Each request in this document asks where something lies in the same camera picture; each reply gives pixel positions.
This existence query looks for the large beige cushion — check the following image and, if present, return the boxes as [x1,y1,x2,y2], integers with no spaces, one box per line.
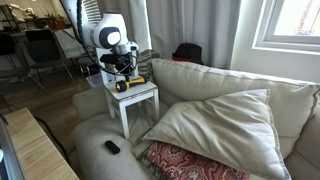
[143,88,292,180]

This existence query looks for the grey white patterned blanket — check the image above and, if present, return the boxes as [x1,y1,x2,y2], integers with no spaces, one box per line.
[134,49,162,83]

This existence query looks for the black red bag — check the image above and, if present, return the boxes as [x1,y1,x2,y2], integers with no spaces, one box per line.
[171,42,205,66]

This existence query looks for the white window frame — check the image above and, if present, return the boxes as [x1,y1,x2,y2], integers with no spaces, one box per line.
[252,0,320,53]

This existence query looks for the small white wooden chair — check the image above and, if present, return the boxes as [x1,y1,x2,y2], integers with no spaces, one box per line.
[95,46,160,140]

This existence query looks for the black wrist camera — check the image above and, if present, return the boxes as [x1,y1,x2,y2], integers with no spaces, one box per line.
[99,53,117,66]

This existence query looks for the potted plant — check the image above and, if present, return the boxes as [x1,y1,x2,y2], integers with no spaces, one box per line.
[44,12,75,31]

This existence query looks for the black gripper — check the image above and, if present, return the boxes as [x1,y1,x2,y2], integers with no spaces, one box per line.
[113,53,137,78]

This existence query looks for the aluminium frame device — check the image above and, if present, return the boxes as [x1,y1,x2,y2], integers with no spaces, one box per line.
[0,114,26,180]

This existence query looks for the black ribbed robot cable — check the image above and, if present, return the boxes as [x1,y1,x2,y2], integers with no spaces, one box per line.
[75,0,138,76]

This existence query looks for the black floor cable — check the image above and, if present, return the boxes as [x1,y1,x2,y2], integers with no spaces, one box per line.
[33,116,71,164]

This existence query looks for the black metal-legged chair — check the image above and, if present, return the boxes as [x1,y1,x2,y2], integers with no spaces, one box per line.
[24,29,77,84]
[0,32,49,94]

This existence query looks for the black remote control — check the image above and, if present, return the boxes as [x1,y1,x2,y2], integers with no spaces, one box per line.
[104,139,121,155]

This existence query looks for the clear plastic storage bin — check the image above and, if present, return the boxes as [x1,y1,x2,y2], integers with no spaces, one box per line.
[85,72,111,89]

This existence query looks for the red patterned cushion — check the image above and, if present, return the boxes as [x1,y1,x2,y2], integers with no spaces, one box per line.
[145,140,251,180]

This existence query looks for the beige fabric sofa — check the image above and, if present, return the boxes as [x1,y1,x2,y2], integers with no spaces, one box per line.
[71,58,320,180]

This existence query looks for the grey white curtains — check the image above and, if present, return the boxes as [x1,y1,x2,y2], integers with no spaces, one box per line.
[97,0,241,70]

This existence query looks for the light wooden table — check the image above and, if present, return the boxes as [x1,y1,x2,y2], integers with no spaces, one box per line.
[3,107,80,180]

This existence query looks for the white window blinds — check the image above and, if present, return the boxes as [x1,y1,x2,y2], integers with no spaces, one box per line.
[83,0,105,24]

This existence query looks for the white shopping bag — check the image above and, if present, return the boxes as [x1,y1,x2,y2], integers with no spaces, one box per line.
[53,27,95,60]

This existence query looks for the yellow and black flashlight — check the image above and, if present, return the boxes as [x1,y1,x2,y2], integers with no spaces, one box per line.
[115,76,148,93]

